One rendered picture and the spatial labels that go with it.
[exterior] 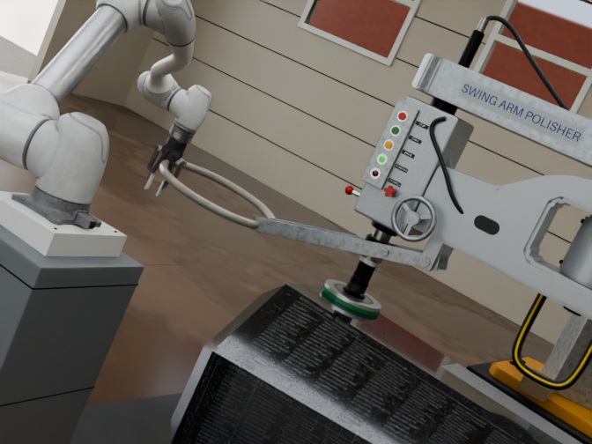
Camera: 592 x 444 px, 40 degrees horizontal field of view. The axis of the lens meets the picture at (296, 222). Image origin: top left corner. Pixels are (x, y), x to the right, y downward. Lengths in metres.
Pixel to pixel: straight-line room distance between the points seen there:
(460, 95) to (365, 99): 6.85
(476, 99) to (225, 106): 7.89
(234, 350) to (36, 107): 0.93
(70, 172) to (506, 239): 1.31
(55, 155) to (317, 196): 7.51
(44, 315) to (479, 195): 1.35
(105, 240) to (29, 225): 0.21
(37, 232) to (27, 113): 0.34
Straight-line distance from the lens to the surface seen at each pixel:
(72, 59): 2.45
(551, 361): 3.35
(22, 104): 2.31
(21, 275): 2.10
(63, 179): 2.20
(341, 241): 2.79
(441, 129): 2.65
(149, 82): 3.07
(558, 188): 2.57
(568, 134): 2.57
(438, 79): 2.68
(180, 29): 2.59
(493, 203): 2.60
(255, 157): 10.03
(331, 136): 9.58
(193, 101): 3.03
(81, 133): 2.20
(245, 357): 2.53
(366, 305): 2.78
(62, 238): 2.14
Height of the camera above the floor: 1.49
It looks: 10 degrees down
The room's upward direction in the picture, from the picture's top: 25 degrees clockwise
